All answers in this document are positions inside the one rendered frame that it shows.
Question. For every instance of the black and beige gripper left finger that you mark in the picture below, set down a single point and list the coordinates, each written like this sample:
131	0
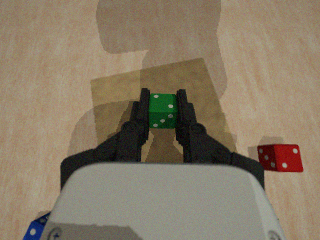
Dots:
124	145

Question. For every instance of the green die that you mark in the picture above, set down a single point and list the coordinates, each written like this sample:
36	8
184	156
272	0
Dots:
162	111

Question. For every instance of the tan square mat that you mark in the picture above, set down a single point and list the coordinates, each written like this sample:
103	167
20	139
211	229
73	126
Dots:
113	98

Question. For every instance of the blue die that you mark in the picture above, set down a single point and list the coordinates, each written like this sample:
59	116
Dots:
36	228

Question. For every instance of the red die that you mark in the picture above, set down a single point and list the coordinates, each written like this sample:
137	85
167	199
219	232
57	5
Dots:
280	157

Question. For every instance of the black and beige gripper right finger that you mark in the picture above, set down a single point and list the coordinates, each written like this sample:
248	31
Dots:
199	147

